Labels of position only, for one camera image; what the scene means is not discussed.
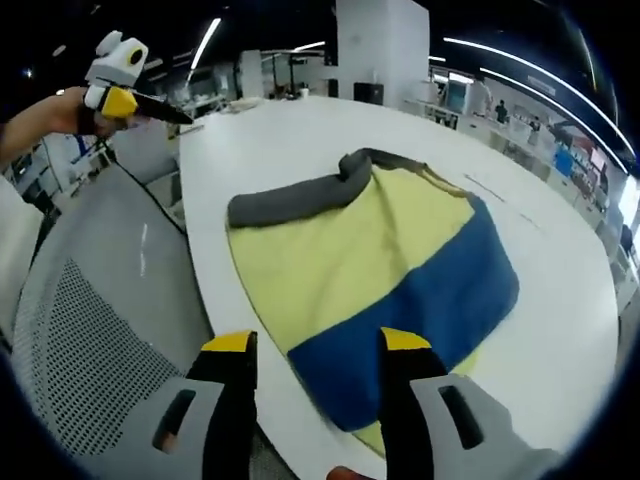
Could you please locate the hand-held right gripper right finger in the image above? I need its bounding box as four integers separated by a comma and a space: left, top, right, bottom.
378, 327, 564, 480

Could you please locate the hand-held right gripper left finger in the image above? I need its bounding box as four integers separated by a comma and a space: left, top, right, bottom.
144, 329, 259, 480

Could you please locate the yellow blue grey garment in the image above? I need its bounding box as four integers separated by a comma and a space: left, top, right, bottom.
227, 147, 521, 459

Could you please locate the person's left hand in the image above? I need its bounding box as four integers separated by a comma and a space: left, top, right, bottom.
48, 86, 87, 135

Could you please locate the person's right hand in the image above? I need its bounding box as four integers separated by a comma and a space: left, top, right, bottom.
326, 464, 366, 480

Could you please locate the long ceiling light strip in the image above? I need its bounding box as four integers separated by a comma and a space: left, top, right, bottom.
188, 16, 223, 72
441, 35, 637, 162

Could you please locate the grey mesh office chair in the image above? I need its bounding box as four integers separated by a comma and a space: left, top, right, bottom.
10, 164, 217, 459

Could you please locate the large black monitor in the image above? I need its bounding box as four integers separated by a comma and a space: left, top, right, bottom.
352, 81, 385, 106

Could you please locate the white square column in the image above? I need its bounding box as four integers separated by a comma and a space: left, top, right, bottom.
335, 0, 430, 109

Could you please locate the blue bin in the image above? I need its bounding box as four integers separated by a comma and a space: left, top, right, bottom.
552, 147, 574, 177

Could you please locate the teal cabinet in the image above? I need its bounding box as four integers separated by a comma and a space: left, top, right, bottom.
446, 79, 472, 110

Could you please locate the black cable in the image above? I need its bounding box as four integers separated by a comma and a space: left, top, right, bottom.
87, 122, 187, 235

